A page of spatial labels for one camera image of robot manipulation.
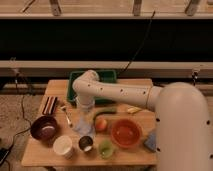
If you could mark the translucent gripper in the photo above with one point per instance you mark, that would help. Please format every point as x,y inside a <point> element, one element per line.
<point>85,117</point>

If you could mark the light blue towel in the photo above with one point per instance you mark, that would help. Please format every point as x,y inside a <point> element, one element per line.
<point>83,128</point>

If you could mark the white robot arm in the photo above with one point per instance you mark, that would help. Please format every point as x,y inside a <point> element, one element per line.
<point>184,135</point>

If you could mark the green plastic tray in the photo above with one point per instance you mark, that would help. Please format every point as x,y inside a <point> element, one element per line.
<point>106,76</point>

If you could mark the orange peach fruit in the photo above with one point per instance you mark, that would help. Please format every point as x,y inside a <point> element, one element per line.
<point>100,124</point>

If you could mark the green cucumber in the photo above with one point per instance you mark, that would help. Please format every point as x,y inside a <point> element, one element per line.
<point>105,111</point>

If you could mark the metal spoon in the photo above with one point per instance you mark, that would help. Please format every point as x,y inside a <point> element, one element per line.
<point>63,108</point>

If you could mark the small metal cup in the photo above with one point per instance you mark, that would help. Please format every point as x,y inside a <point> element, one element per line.
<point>85,143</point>

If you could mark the striped brown block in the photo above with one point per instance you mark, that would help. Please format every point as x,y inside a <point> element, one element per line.
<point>49,105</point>

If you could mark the white cup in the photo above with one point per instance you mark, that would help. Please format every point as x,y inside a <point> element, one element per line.
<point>63,146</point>

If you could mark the green cup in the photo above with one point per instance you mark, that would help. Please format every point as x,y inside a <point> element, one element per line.
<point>105,149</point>

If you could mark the dark purple bowl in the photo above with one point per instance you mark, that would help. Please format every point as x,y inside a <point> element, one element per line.
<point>44,128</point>

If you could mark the wooden table board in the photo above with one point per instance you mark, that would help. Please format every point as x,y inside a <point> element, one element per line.
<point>39,154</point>

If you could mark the orange bowl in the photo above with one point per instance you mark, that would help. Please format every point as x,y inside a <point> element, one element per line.
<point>125,133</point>

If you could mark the blue sponge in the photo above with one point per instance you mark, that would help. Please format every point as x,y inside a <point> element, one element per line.
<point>150,142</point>

